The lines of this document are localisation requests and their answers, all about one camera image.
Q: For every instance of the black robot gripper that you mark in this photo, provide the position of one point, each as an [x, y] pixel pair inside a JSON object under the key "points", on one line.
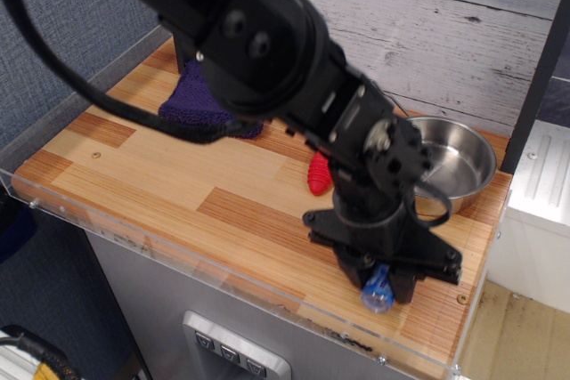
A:
{"points": [[365, 226]]}

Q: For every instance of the blue gum bottle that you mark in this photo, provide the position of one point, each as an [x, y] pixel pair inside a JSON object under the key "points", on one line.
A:
{"points": [[377, 294]]}

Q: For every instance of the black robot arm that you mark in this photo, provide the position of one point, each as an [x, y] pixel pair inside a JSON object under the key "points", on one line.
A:
{"points": [[267, 59]]}

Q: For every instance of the yellow object at corner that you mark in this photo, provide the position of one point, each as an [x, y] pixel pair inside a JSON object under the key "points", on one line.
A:
{"points": [[44, 372]]}

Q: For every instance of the dark blue object at left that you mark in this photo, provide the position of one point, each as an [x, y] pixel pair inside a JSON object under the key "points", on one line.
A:
{"points": [[18, 226]]}

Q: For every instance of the clear acrylic table guard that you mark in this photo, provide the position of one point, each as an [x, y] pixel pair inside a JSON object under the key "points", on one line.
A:
{"points": [[109, 176]]}

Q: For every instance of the small stainless steel pan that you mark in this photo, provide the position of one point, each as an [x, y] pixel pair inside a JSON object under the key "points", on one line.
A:
{"points": [[463, 161]]}

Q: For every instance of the white side appliance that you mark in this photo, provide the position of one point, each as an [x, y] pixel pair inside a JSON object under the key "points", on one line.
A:
{"points": [[530, 255]]}

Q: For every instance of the silver cabinet with dispenser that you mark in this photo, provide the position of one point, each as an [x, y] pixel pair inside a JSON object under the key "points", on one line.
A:
{"points": [[238, 312]]}

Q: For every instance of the purple folded towel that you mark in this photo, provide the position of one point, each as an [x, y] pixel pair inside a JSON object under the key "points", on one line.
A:
{"points": [[192, 103]]}

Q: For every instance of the red handled metal spoon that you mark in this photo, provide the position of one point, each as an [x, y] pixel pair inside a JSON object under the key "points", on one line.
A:
{"points": [[318, 176]]}

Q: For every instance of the dark right vertical post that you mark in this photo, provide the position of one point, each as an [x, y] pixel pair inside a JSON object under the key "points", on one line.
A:
{"points": [[546, 65]]}

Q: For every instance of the dark vertical post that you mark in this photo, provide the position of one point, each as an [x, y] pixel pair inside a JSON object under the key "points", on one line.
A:
{"points": [[185, 50], [546, 65]]}

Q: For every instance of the dark left vertical post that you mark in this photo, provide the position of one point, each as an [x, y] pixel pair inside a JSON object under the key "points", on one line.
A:
{"points": [[185, 50]]}

